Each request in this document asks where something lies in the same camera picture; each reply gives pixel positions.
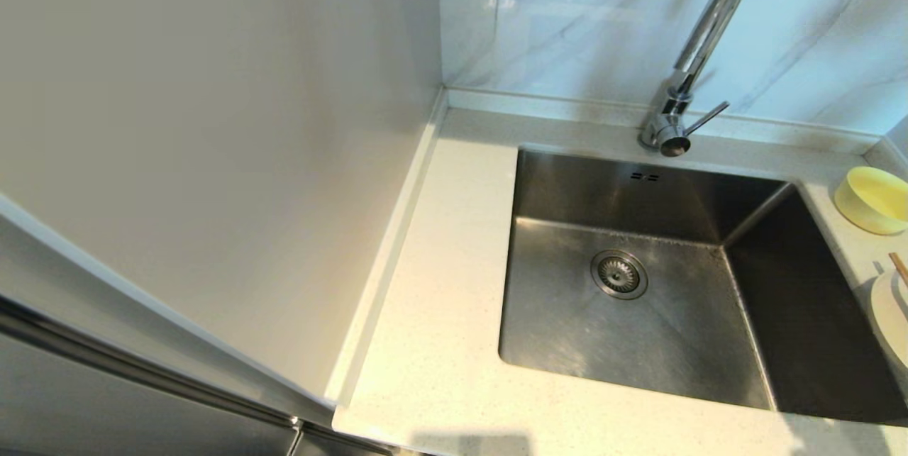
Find chrome gooseneck faucet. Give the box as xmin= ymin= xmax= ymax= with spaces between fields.
xmin=638 ymin=0 xmax=762 ymax=157

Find yellow bowl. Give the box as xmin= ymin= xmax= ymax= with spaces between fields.
xmin=834 ymin=166 xmax=908 ymax=235

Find stainless steel sink basin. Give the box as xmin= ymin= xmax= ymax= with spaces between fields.
xmin=499 ymin=146 xmax=908 ymax=428

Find round metal drain strainer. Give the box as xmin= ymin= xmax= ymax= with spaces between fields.
xmin=591 ymin=250 xmax=648 ymax=300

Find stainless steel appliance front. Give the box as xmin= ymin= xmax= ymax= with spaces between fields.
xmin=0 ymin=293 xmax=398 ymax=456

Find white plate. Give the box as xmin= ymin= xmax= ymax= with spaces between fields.
xmin=871 ymin=273 xmax=908 ymax=366

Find chrome bar handle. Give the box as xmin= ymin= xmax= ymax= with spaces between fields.
xmin=0 ymin=296 xmax=306 ymax=456

